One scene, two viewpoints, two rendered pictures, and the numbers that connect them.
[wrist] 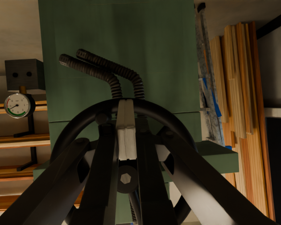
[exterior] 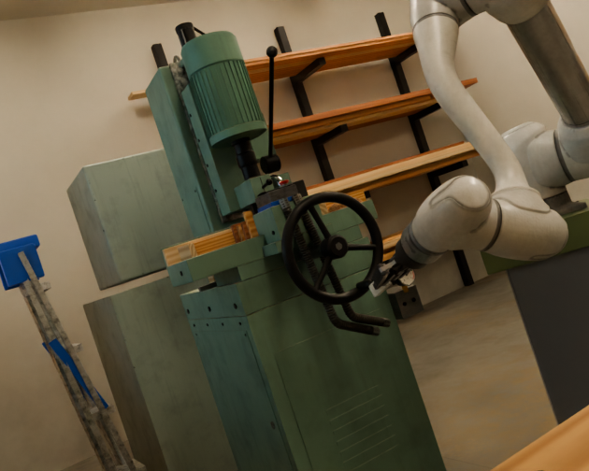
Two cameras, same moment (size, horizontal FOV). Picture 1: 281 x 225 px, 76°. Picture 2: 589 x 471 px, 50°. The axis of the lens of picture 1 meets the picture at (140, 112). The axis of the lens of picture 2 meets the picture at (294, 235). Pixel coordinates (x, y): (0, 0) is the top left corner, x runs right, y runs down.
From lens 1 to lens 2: 1.32 m
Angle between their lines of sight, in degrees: 29
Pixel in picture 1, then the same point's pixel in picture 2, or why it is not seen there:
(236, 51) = not seen: outside the picture
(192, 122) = (251, 301)
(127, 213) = not seen: hidden behind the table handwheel
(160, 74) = (295, 341)
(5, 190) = (351, 74)
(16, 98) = (408, 279)
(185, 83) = (269, 340)
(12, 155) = (358, 149)
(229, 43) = not seen: outside the picture
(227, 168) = (200, 261)
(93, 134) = (338, 264)
